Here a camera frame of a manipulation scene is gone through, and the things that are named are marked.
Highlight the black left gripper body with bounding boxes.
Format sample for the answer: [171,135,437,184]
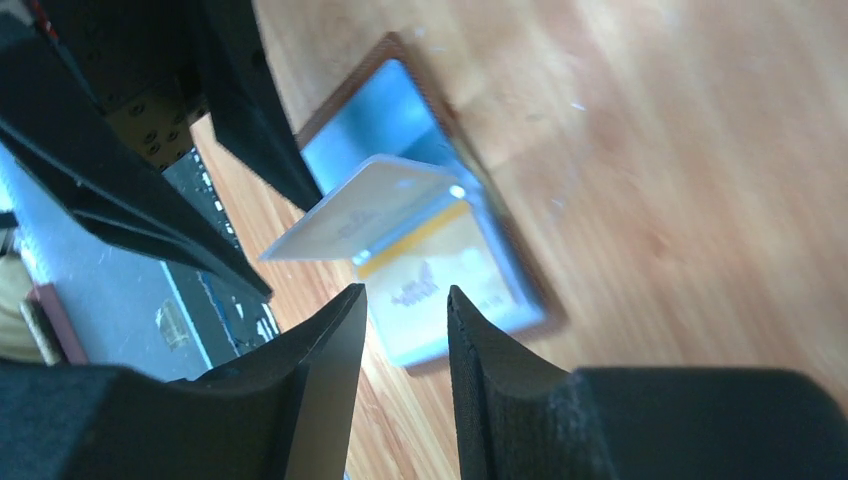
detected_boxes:
[26,0,208,171]

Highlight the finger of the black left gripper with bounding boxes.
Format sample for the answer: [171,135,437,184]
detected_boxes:
[1,13,272,300]
[188,0,322,211]

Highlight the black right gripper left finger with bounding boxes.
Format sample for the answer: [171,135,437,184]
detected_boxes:
[1,284,367,479]

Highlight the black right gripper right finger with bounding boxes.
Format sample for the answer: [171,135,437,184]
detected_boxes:
[447,287,847,479]

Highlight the brown leather card holder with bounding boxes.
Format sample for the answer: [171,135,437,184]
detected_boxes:
[297,32,557,333]

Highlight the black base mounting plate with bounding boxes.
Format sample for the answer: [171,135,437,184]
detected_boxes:
[158,145,283,369]

